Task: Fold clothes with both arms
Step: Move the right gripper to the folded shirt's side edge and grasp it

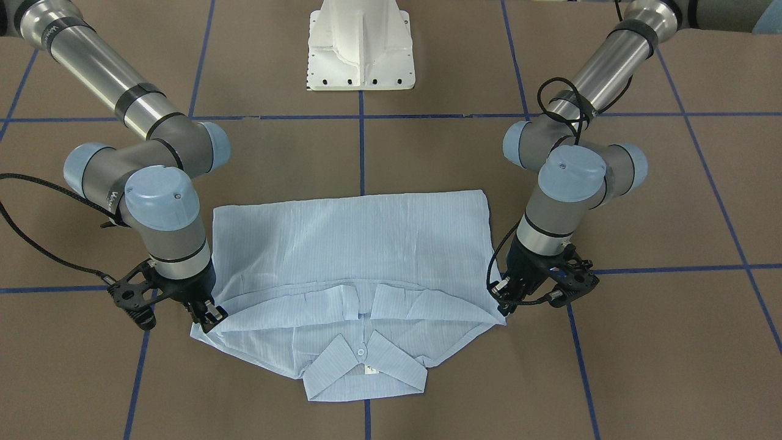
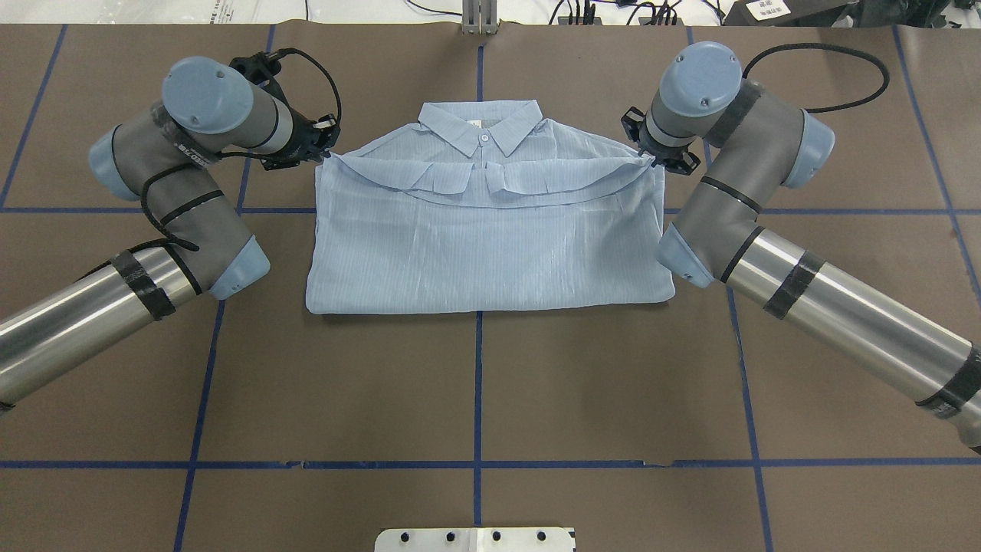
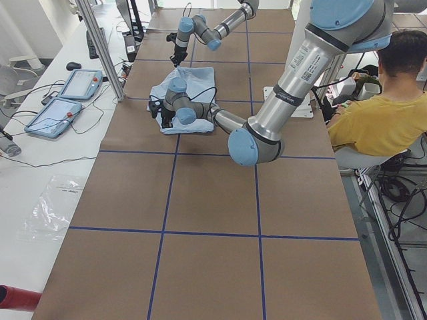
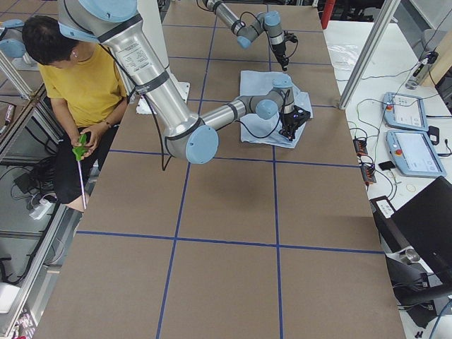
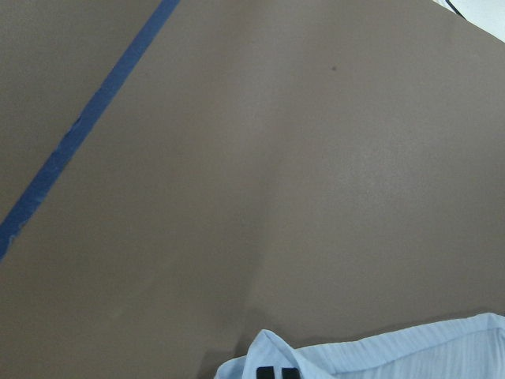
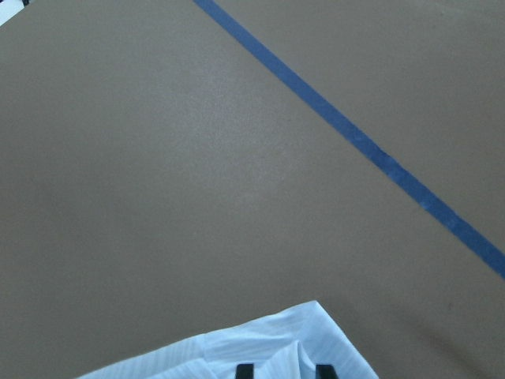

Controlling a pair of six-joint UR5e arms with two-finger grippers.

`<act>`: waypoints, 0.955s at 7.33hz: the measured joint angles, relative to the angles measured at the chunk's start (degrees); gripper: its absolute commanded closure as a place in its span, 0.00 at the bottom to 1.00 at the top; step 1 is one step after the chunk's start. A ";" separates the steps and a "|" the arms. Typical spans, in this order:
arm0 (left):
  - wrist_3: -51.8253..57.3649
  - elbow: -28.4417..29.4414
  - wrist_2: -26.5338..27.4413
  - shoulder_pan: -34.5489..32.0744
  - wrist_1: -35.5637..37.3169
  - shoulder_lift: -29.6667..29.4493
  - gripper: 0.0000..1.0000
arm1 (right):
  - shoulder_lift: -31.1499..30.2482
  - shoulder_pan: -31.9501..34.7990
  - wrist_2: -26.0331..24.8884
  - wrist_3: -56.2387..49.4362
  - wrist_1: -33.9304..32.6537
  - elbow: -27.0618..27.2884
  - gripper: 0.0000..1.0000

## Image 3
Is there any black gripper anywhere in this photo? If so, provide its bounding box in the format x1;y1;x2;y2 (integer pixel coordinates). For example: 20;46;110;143
170;45;187;67
161;108;174;129

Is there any light blue button shirt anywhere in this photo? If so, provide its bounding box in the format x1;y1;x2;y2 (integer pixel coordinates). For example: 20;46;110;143
149;67;217;135

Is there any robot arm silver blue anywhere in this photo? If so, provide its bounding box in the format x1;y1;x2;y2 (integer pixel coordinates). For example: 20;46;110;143
166;0;259;67
149;1;394;166

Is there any upper blue teach pendant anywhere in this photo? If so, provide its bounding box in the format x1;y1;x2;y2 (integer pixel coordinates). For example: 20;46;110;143
57;69;103;101

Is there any blue teach pendant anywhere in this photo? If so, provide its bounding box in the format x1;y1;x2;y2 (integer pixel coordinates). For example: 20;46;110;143
24;97;83;139
57;69;103;101

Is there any black computer mouse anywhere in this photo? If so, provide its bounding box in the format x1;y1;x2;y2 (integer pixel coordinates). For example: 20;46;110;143
65;61;82;71

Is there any lower blue teach pendant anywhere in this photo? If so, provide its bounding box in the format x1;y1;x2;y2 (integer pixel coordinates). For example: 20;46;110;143
24;97;83;139

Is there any clear plastic bag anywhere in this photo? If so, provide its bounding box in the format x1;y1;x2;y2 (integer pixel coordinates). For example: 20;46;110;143
17;175;87;242

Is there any person in yellow shirt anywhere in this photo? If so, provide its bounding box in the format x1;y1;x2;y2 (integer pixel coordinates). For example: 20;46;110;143
327;30;426;157

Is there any red cylinder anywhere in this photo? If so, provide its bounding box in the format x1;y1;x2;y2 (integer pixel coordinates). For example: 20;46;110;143
1;285;42;311

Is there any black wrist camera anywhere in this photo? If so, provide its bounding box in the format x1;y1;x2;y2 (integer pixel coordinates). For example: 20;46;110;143
148;100;163;119
166;32;177;43

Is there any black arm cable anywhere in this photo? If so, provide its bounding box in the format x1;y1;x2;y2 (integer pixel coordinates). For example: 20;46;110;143
148;86;220;116

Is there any aluminium frame post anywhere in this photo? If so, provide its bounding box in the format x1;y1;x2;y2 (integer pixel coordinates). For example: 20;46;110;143
75;0;125;102

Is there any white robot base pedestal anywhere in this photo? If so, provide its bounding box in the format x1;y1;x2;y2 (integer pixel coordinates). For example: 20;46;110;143
262;0;316;119

